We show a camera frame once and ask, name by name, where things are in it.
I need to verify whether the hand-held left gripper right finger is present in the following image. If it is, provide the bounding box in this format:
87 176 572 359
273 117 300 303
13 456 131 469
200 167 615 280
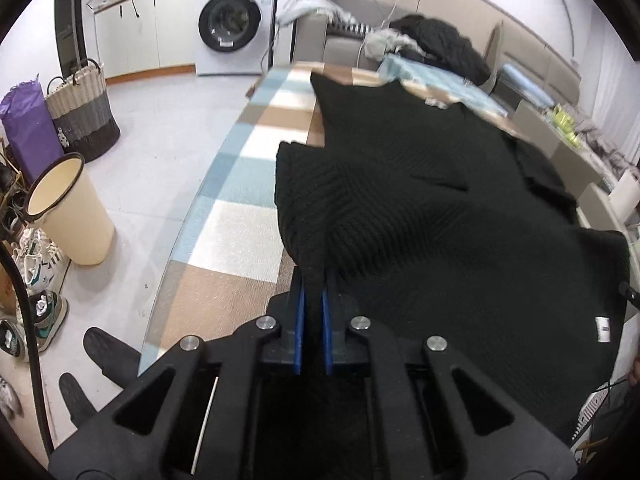
321 279 579 480

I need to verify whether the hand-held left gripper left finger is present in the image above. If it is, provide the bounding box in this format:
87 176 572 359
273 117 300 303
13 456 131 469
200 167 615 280
47 275 306 480

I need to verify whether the black knit sweater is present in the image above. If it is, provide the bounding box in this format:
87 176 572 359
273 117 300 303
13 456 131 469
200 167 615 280
274 71 632 447

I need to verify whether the checked tablecloth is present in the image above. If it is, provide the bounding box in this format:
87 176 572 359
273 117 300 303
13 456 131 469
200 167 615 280
137 62 531 376

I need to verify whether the cream waste bin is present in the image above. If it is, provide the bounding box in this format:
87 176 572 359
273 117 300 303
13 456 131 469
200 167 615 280
26 152 116 267

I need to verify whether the grey green sneaker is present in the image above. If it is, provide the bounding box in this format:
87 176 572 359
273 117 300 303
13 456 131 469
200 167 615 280
20 290 69 353

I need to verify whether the white green sneaker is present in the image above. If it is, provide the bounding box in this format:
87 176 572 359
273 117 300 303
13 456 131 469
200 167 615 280
12 237 68 296

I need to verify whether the light blue checked cloth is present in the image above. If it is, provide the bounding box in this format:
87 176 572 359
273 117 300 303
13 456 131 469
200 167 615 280
377 55 506 121

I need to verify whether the grey sofa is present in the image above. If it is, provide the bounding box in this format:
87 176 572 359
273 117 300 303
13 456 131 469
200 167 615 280
292 10 391 73

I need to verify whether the grey cloth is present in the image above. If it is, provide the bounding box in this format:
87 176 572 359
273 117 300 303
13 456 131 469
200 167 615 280
364 29 418 58

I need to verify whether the woven laundry basket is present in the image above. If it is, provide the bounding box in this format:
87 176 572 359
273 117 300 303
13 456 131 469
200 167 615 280
45 58 121 163

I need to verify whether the black garment pile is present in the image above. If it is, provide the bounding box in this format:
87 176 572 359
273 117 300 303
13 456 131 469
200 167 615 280
389 16 492 86

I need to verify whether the white washing machine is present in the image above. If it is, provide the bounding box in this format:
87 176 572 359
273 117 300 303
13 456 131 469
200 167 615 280
192 0 280 77

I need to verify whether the pale grey garment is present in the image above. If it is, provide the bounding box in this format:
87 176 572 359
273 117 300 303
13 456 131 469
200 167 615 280
276 0 351 26

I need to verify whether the white paper roll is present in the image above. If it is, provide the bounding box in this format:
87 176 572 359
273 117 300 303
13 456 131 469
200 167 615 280
610 170 640 221

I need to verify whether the white base cabinet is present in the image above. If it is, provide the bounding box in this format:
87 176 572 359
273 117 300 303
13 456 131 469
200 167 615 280
94 0 197 81

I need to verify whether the purple bag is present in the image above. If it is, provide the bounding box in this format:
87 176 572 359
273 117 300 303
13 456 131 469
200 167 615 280
0 79 66 186

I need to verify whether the black tall cabinet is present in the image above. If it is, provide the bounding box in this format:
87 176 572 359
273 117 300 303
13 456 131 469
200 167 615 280
54 0 96 78

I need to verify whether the black cable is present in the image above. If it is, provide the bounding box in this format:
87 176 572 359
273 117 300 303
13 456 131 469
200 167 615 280
0 240 56 456

